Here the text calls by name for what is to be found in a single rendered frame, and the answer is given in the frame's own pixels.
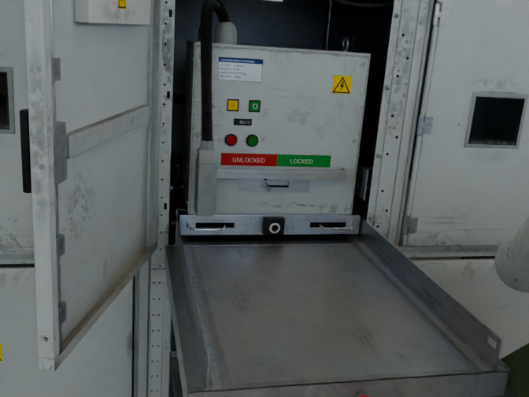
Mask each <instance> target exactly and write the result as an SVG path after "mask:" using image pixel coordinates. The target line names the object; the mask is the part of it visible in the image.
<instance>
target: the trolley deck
mask: <svg viewBox="0 0 529 397"><path fill-rule="evenodd" d="M190 248H191V253H192V257H193V259H194V265H195V268H196V272H197V275H198V280H199V284H200V287H201V290H202V296H203V299H204V302H205V308H206V311H207V314H208V317H209V323H210V326H211V329H212V333H213V338H214V341H215V344H216V350H217V353H218V356H219V359H220V365H221V369H222V371H223V375H224V380H225V384H226V387H227V389H224V390H212V391H203V387H202V380H201V376H200V372H199V368H198V360H197V355H196V351H195V347H194V340H193V336H192V331H191V324H190V320H189V316H188V311H187V304H186V299H185V295H184V291H183V284H182V280H181V276H180V271H179V263H178V259H177V255H176V248H175V246H171V247H167V246H166V245H165V273H166V279H167V285H168V296H169V302H170V307H171V313H172V323H173V329H174V336H175V341H176V352H177V358H178V363H179V374H180V380H181V386H182V392H183V397H356V396H355V394H356V393H357V392H360V393H361V395H368V396H369V397H494V396H505V393H506V388H507V385H508V381H509V374H510V370H511V369H510V368H509V367H508V366H507V365H506V364H505V363H504V362H503V361H502V360H501V359H500V358H499V359H498V365H497V369H498V372H487V373H480V372H479V371H478V370H477V369H476V368H475V367H474V366H473V365H472V364H471V363H470V362H469V361H468V360H467V359H466V358H465V357H464V356H463V355H462V354H461V353H460V352H459V351H458V350H457V349H456V348H455V347H454V346H453V345H452V344H451V343H450V342H449V341H448V340H447V339H446V338H445V336H444V335H443V334H442V333H441V332H440V331H439V330H438V329H437V328H436V327H435V326H434V325H433V324H432V323H431V322H430V321H429V320H428V319H427V318H426V317H425V316H424V315H423V314H422V313H421V312H420V311H419V310H418V309H417V308H416V307H415V306H414V305H413V304H412V303H411V302H410V301H409V300H408V299H407V298H406V297H405V296H404V295H403V294H402V293H401V292H400V291H399V290H398V289H397V288H396V287H395V286H394V285H393V284H392V283H391V282H390V281H389V280H388V279H387V278H386V277H385V276H384V275H383V274H382V273H381V272H380V271H379V270H378V269H377V268H376V267H375V266H374V265H373V264H372V263H371V261H370V260H369V259H368V258H367V257H366V256H365V255H364V254H363V253H362V252H361V251H360V250H359V249H358V248H357V247H356V246H355V245H354V244H319V245H245V246H190Z"/></svg>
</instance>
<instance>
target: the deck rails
mask: <svg viewBox="0 0 529 397"><path fill-rule="evenodd" d="M353 244H354V245H355V246H356V247H357V248H358V249H359V250H360V251H361V252H362V253H363V254H364V255H365V256H366V257H367V258H368V259H369V260H370V261H371V263H372V264H373V265H374V266H375V267H376V268H377V269H378V270H379V271H380V272H381V273H382V274H383V275H384V276H385V277H386V278H387V279H388V280H389V281H390V282H391V283H392V284H393V285H394V286H395V287H396V288H397V289H398V290H399V291H400V292H401V293H402V294H403V295H404V296H405V297H406V298H407V299H408V300H409V301H410V302H411V303H412V304H413V305H414V306H415V307H416V308H417V309H418V310H419V311H420V312H421V313H422V314H423V315H424V316H425V317H426V318H427V319H428V320H429V321H430V322H431V323H432V324H433V325H434V326H435V327H436V328H437V329H438V330H439V331H440V332H441V333H442V334H443V335H444V336H445V338H446V339H447V340H448V341H449V342H450V343H451V344H452V345H453V346H454V347H455V348H456V349H457V350H458V351H459V352H460V353H461V354H462V355H463V356H464V357H465V358H466V359H467V360H468V361H469V362H470V363H471V364H472V365H473V366H474V367H475V368H476V369H477V370H478V371H479V372H480V373H487V372H498V369H497V365H498V359H499V354H500V350H501V343H502V339H501V338H500V337H499V336H498V335H497V334H496V333H494V332H493V331H492V330H491V329H490V328H488V327H487V326H486V325H485V324H484V323H482V322H481V320H480V319H478V318H477V317H476V316H475V315H474V314H473V313H471V312H470V311H469V310H468V309H467V308H466V307H464V306H463V305H462V304H461V303H460V302H458V301H457V300H456V299H455V298H454V297H453V296H452V295H451V294H450V293H449V292H448V291H446V290H445V289H444V288H443V287H442V286H440V285H439V284H438V283H437V282H436V281H435V280H433V279H432V278H431V277H430V276H428V275H427V274H426V273H425V272H424V271H423V270H422V269H421V268H420V267H419V266H418V265H416V264H415V263H414V262H413V261H412V260H410V259H409V258H408V257H407V256H406V255H405V254H403V253H402V252H401V251H400V250H399V249H398V248H396V246H395V245H393V244H392V243H391V242H390V241H389V240H388V239H386V238H385V237H384V236H383V235H382V234H381V233H379V232H378V231H377V230H376V229H375V228H373V227H372V226H371V225H370V224H369V223H368V222H366V229H365V235H364V242H363V243H353ZM175 248H176V255H177V259H178V263H179V271H180V276H181V280H182V284H183V291H184V295H185V299H186V304H187V311H188V316H189V320H190V324H191V331H192V336H193V340H194V347H195V351H196V355H197V360H198V368H199V372H200V376H201V380H202V387H203V391H212V390H224V389H227V387H226V384H225V380H224V375H223V371H222V369H221V365H220V359H219V356H218V353H217V350H216V344H215V341H214V338H213V333H212V329H211V326H210V323H209V317H208V314H207V311H206V308H205V302H204V299H203V296H202V290H201V287H200V284H199V280H198V275H197V272H196V268H195V265H194V259H193V257H192V253H191V248H190V245H183V238H182V235H181V231H180V228H179V222H177V244H176V245H175ZM489 337H490V338H491V339H492V340H494V341H495V342H496V343H497V344H496V348H495V347H493V346H492V345H491V344H490V343H489V342H488V339H489Z"/></svg>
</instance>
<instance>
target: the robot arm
mask: <svg viewBox="0 0 529 397"><path fill-rule="evenodd" d="M494 263H495V269H496V271H497V274H498V276H499V277H500V279H501V280H502V281H503V282H504V283H505V284H506V285H507V286H509V287H510V288H512V289H514V290H516V291H522V292H529V216H528V218H527V219H526V221H525V222H524V223H523V224H522V225H521V227H520V228H519V229H518V230H517V231H516V232H515V233H514V234H513V235H512V236H510V237H509V238H508V239H507V240H505V241H504V242H503V243H502V244H501V245H500V247H499V248H498V250H497V253H496V255H495V260H494Z"/></svg>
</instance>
